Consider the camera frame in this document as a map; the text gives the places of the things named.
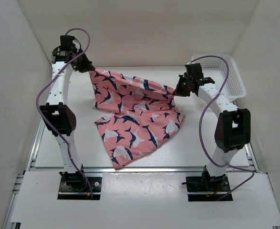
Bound pink shark print shorts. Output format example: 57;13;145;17
89;68;186;170

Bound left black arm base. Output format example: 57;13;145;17
57;172;102;200

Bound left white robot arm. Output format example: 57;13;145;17
38;35;95;191

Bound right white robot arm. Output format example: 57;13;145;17
174;63;251;191

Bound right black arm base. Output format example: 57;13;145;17
181;167;233;202

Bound white plastic mesh basket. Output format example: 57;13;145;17
191;53;247;102

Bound aluminium front rail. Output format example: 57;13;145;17
84;166;204;173

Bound aluminium rail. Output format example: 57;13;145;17
245;143;260;173
84;166;204;173
13;114;47;182

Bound aluminium right rail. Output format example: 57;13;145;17
245;143;260;173

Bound aluminium left rail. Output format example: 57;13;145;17
13;114;47;182

